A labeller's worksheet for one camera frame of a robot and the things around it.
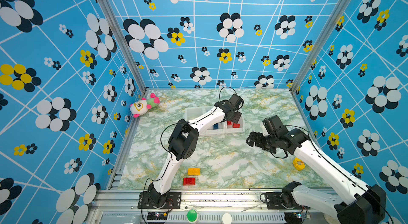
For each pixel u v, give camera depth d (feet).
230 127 3.24
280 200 2.37
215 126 3.19
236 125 3.23
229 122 3.25
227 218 2.07
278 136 1.89
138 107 3.33
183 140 1.84
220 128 3.19
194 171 2.65
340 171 1.41
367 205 1.22
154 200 2.06
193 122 1.90
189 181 2.54
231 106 2.42
